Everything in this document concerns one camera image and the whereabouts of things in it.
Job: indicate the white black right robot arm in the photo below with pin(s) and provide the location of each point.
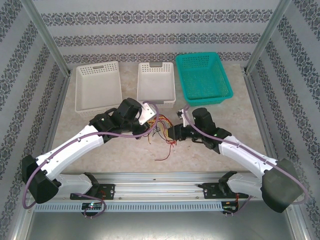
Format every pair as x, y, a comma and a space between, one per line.
250, 157

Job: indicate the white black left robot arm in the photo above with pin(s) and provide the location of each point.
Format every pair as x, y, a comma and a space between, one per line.
70, 147

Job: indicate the large white plastic basket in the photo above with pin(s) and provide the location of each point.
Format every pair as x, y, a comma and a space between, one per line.
97, 85

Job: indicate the teal plastic mesh basket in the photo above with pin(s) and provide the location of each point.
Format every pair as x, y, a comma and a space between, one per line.
203, 80

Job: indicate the grey metal panel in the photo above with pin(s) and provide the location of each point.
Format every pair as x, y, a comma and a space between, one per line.
160, 227

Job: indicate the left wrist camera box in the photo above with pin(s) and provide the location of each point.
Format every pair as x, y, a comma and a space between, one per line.
147, 112

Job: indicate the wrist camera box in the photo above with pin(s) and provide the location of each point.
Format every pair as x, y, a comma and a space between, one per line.
147, 112
180, 113

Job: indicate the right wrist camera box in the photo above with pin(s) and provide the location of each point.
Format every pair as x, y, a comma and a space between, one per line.
180, 113

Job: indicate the aluminium mounting rail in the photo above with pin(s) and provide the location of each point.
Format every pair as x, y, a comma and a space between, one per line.
155, 187

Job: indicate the aluminium table side rail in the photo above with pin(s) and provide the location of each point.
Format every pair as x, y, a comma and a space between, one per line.
260, 112
58, 112

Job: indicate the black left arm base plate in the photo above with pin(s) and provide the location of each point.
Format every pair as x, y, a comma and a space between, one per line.
110, 191

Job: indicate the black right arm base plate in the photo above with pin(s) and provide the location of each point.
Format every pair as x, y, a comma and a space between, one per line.
208, 191

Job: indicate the aluminium frame post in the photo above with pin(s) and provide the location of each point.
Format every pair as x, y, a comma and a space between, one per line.
47, 37
266, 37

